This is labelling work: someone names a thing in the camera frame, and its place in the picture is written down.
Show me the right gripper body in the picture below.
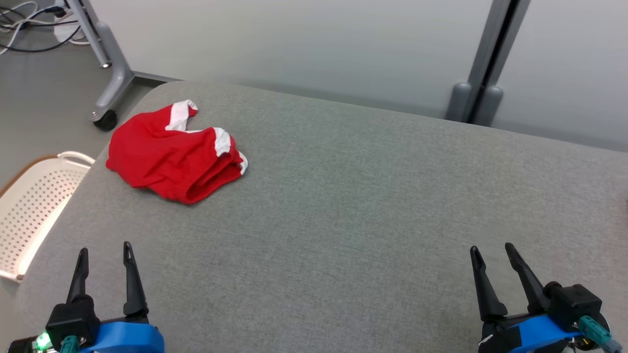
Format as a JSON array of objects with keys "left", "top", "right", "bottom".
[{"left": 483, "top": 314, "right": 545, "bottom": 336}]

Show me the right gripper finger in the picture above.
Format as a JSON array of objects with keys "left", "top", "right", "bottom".
[
  {"left": 470, "top": 245, "right": 508, "bottom": 322},
  {"left": 504, "top": 243, "right": 550, "bottom": 314}
]

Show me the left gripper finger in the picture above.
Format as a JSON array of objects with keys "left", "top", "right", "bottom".
[
  {"left": 66, "top": 248, "right": 94, "bottom": 304},
  {"left": 123, "top": 241, "right": 149, "bottom": 317}
]

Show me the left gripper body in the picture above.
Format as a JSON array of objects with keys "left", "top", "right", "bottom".
[{"left": 7, "top": 332, "right": 59, "bottom": 353}]

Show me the red basketball jersey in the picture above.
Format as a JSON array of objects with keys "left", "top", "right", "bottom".
[{"left": 105, "top": 100, "right": 249, "bottom": 205}]

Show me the white perforated laundry basket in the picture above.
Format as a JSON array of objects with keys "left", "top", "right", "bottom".
[{"left": 0, "top": 151, "right": 96, "bottom": 284}]

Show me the black caster wheel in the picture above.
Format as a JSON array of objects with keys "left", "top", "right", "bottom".
[{"left": 92, "top": 109, "right": 118, "bottom": 132}]

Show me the grey rolling stand leg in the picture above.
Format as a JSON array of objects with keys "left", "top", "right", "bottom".
[{"left": 66, "top": 0, "right": 182, "bottom": 123}]

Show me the white power strip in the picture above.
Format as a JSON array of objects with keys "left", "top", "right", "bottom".
[{"left": 53, "top": 17, "right": 91, "bottom": 46}]

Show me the right camera cable teal plug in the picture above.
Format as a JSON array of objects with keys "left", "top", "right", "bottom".
[{"left": 578, "top": 316, "right": 624, "bottom": 353}]

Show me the grey partition post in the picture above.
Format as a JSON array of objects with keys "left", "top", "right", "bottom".
[{"left": 445, "top": 0, "right": 531, "bottom": 127}]

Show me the black floor cable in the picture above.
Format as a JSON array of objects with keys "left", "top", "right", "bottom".
[
  {"left": 0, "top": 27, "right": 83, "bottom": 53},
  {"left": 0, "top": 5, "right": 67, "bottom": 29}
]

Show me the white floor cable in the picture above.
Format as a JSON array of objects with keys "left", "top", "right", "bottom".
[{"left": 0, "top": 0, "right": 59, "bottom": 50}]

